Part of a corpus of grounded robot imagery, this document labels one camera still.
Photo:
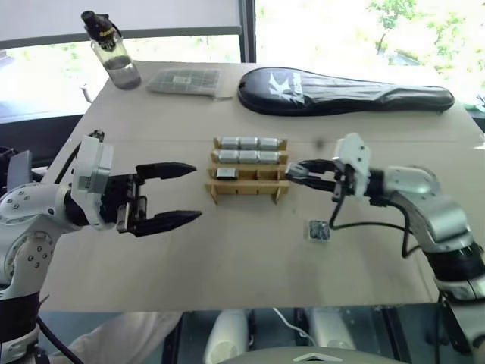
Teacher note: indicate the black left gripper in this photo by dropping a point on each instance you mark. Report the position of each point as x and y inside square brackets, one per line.
[123, 197]

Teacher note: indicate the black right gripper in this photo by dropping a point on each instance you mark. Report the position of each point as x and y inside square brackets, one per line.
[342, 178]

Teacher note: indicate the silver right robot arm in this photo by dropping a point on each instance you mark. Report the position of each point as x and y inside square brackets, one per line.
[435, 212]

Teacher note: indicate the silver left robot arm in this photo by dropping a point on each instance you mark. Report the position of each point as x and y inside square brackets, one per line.
[36, 212]

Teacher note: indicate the small silver battery on table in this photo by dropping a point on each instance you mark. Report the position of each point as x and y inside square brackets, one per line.
[319, 230]

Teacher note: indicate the wooden rack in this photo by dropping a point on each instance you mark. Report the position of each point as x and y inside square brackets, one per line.
[246, 186]

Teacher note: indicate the black racket cover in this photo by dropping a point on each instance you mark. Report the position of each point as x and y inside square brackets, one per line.
[333, 93]

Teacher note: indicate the grey flat plastic packet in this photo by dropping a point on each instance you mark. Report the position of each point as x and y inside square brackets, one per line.
[184, 80]

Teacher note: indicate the clear bottle with black cap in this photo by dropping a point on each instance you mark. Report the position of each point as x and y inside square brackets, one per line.
[117, 57]

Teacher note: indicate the white rounded fabric shape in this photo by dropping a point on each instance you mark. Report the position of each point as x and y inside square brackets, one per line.
[121, 337]

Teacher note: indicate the grey angular device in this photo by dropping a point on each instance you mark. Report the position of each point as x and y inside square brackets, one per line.
[19, 168]

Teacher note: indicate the white rounded shell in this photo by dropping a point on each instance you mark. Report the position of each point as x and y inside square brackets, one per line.
[333, 328]
[227, 335]

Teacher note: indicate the grey rounded robot torso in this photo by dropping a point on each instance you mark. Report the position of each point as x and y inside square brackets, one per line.
[314, 355]

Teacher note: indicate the white roller blind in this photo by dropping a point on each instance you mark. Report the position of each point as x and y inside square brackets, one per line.
[113, 19]

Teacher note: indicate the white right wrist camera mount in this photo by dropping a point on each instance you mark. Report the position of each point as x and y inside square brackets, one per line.
[354, 163]

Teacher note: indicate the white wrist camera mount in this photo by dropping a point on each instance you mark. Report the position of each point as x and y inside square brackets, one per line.
[94, 163]
[354, 163]

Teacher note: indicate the small silver bagged camera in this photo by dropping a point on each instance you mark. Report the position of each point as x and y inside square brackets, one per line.
[249, 142]
[270, 142]
[228, 155]
[270, 156]
[230, 142]
[248, 155]

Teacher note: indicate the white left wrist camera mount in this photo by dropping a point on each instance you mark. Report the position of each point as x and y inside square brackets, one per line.
[94, 163]

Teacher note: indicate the dark window frame post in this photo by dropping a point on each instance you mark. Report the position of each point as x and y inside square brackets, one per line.
[246, 30]

